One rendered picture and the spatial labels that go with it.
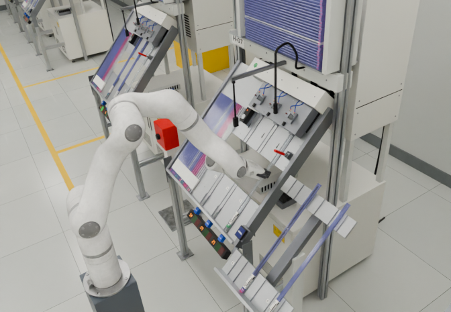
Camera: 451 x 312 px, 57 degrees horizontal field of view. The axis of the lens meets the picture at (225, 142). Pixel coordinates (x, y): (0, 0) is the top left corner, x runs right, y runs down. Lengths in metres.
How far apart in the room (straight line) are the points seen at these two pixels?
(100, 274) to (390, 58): 1.49
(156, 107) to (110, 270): 0.69
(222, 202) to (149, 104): 0.72
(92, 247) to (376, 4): 1.40
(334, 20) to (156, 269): 1.87
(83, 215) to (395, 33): 1.41
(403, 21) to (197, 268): 1.81
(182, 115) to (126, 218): 1.82
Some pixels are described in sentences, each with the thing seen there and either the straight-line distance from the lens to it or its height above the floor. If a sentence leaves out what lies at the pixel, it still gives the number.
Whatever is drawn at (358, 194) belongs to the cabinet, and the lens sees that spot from 2.27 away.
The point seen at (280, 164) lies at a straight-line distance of 1.80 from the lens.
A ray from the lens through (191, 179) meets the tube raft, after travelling 2.12.
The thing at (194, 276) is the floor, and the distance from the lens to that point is 2.68.
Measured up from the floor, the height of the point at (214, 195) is 0.78.
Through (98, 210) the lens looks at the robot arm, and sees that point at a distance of 1.50.
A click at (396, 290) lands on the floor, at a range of 2.70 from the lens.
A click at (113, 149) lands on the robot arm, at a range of 1.40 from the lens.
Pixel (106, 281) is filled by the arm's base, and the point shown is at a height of 0.75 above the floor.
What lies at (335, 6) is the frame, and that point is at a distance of 1.58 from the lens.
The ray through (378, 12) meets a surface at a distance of 1.79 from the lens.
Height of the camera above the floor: 2.06
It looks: 33 degrees down
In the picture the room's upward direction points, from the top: 4 degrees counter-clockwise
